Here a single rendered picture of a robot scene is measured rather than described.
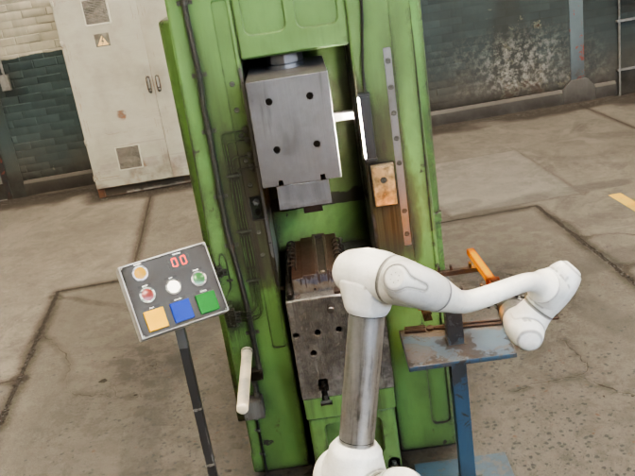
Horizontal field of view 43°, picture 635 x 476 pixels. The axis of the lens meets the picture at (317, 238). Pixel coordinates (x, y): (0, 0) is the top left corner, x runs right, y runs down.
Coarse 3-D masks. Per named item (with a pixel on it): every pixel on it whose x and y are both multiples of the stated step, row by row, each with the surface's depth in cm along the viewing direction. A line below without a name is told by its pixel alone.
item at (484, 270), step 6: (468, 252) 310; (474, 252) 308; (474, 258) 302; (480, 258) 301; (474, 264) 300; (480, 264) 294; (480, 270) 291; (486, 270) 288; (486, 276) 283; (492, 276) 282; (486, 282) 280; (492, 282) 273
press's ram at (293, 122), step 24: (264, 72) 304; (288, 72) 296; (312, 72) 288; (264, 96) 289; (288, 96) 289; (312, 96) 290; (264, 120) 292; (288, 120) 292; (312, 120) 293; (336, 120) 312; (264, 144) 295; (288, 144) 295; (312, 144) 296; (336, 144) 296; (264, 168) 298; (288, 168) 299; (312, 168) 299; (336, 168) 299
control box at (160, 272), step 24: (144, 264) 295; (168, 264) 298; (192, 264) 301; (144, 288) 292; (192, 288) 298; (216, 288) 302; (144, 312) 291; (168, 312) 293; (216, 312) 299; (144, 336) 288
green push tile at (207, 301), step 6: (204, 294) 299; (210, 294) 299; (198, 300) 297; (204, 300) 298; (210, 300) 299; (216, 300) 300; (198, 306) 297; (204, 306) 298; (210, 306) 298; (216, 306) 299; (204, 312) 297
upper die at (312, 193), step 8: (320, 176) 306; (280, 184) 303; (296, 184) 301; (304, 184) 301; (312, 184) 301; (320, 184) 301; (328, 184) 301; (280, 192) 302; (288, 192) 302; (296, 192) 302; (304, 192) 302; (312, 192) 302; (320, 192) 302; (328, 192) 302; (280, 200) 303; (288, 200) 303; (296, 200) 303; (304, 200) 303; (312, 200) 303; (320, 200) 303; (328, 200) 304; (280, 208) 304; (288, 208) 304
